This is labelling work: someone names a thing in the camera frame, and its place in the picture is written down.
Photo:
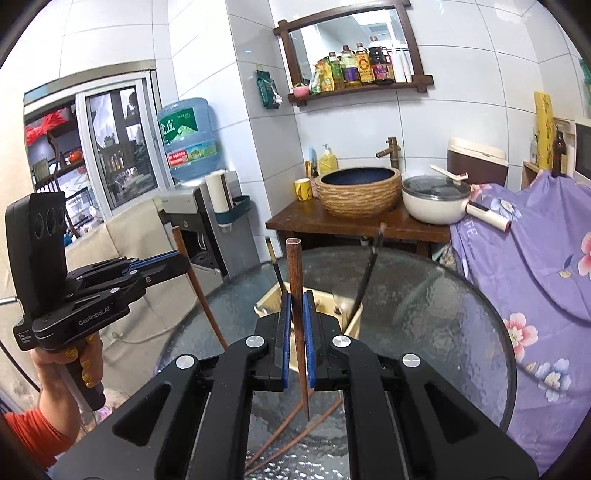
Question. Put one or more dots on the small white bottle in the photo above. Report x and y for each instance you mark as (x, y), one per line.
(533, 147)

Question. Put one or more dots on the purple floral cloth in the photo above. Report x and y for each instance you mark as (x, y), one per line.
(531, 277)

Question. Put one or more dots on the blue water jug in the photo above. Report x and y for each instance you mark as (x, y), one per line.
(189, 138)

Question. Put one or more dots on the yellow cup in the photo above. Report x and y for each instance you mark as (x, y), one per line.
(303, 190)

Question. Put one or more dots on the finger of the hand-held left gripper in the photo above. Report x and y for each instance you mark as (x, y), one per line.
(161, 272)
(115, 265)

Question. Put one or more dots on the person's left forearm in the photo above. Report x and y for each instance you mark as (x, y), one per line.
(41, 434)

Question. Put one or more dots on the yellow wrap roll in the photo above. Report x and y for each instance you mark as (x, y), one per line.
(544, 129)

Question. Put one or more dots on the brown wooden chopstick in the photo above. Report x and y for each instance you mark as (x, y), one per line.
(300, 432)
(294, 267)
(206, 300)
(277, 433)

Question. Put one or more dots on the white and brown rice cooker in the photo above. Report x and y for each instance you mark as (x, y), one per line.
(475, 159)

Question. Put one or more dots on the blue plastic stick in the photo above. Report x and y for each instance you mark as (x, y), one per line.
(313, 159)

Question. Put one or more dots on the white pot with glass lid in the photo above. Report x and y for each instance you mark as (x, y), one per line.
(434, 205)

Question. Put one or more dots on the white microwave oven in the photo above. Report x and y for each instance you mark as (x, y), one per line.
(582, 150)

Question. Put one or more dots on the dark brown glass bottle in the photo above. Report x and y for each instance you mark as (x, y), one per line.
(559, 154)

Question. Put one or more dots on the bronze faucet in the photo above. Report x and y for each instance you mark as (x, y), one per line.
(393, 152)

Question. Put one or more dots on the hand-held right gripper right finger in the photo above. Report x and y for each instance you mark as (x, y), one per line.
(308, 341)

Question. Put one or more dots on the pink small bowl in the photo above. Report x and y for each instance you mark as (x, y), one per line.
(300, 92)

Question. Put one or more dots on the wooden washstand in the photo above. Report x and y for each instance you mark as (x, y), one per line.
(295, 221)

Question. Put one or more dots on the beige plastic utensil holder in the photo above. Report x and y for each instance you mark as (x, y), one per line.
(351, 323)

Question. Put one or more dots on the metal spoon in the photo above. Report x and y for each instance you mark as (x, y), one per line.
(369, 267)

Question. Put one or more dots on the yellow soap pump bottle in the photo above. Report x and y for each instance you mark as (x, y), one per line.
(328, 161)

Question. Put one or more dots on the black chopstick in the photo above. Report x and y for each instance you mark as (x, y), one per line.
(275, 265)

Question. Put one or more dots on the aluminium sliding window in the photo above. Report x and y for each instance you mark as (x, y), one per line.
(78, 90)

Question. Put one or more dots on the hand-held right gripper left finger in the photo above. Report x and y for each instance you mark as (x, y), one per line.
(286, 341)

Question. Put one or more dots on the green hanging packet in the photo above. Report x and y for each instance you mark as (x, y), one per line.
(265, 90)

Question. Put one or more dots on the wooden framed mirror shelf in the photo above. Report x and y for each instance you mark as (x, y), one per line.
(415, 46)

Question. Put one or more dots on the wooden box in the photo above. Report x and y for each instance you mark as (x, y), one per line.
(531, 177)

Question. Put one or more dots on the woven pattern wash basin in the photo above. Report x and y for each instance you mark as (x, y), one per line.
(360, 196)

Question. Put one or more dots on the person's left hand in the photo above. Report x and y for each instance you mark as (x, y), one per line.
(51, 374)

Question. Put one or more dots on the white water dispenser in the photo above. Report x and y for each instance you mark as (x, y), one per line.
(184, 207)

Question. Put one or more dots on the row of condiment bottles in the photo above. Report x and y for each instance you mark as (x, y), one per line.
(364, 69)

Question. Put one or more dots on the white rice paddle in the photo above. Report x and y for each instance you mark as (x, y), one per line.
(448, 173)

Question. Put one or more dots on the teal wall holder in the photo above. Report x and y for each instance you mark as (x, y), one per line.
(240, 207)

